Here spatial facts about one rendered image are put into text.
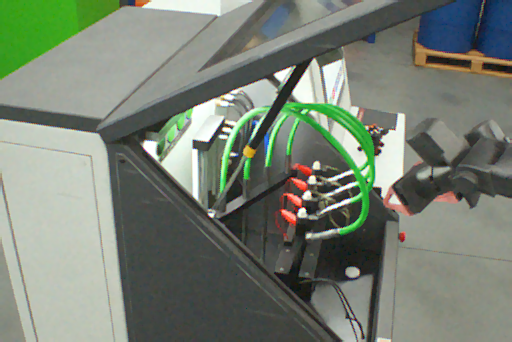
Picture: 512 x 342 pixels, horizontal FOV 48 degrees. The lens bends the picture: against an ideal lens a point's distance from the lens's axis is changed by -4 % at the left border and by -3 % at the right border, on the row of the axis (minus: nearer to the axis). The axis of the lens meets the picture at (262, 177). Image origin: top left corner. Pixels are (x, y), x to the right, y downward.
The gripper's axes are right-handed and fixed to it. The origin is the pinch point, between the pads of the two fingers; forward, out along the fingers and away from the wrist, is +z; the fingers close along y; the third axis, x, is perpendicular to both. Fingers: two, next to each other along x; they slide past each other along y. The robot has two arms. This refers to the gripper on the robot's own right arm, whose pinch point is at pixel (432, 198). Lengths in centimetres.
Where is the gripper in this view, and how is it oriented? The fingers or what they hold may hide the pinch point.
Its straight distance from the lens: 139.2
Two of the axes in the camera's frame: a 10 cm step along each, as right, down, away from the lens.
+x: -4.8, 4.2, -7.7
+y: -5.8, -8.1, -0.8
